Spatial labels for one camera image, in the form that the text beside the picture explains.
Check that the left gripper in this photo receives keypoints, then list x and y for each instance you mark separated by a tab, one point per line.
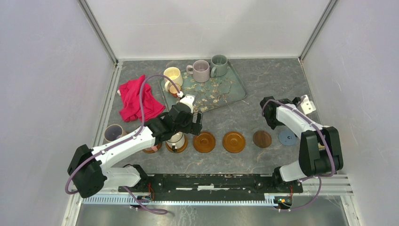
194	128

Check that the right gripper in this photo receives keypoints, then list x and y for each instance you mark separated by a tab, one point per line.
296	100

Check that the white black-rimmed mug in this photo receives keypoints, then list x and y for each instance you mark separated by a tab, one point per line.
176	137

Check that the dark walnut coaster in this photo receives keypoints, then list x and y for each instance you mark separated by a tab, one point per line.
262	139

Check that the blue round coaster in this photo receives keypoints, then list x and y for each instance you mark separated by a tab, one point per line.
287	137

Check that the wooden coaster one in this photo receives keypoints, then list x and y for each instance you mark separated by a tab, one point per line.
179	146

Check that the wooden coaster two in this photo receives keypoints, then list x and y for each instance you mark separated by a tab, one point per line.
204	142

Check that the wooden coaster three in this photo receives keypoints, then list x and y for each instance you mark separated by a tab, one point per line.
153	149

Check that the cream mug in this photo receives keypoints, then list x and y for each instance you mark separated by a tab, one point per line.
174	74

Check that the wooden coaster five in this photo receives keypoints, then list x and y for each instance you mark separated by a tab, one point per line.
233	142

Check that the lilac mug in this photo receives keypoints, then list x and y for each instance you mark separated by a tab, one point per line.
200	71

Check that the green mug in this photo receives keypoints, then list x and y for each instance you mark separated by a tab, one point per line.
219	66

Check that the beige pink-handled mug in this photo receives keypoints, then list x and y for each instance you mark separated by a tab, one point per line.
114	132

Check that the yellow mug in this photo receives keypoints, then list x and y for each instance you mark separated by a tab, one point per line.
321	146

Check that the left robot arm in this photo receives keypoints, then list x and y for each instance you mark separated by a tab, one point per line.
92	169

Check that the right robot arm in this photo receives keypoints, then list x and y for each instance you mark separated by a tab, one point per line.
320	152

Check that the small orange cup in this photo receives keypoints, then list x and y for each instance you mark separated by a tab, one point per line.
174	90

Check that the floral serving tray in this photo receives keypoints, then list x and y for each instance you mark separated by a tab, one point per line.
215	92

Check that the red cloth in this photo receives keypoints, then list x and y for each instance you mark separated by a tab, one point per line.
136	104

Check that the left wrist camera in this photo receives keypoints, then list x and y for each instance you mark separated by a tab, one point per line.
187	99

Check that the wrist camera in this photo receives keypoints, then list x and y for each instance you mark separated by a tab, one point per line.
187	99
306	105

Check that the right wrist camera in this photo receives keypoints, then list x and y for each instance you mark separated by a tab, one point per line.
306	105

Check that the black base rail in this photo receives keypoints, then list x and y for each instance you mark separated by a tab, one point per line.
212	187

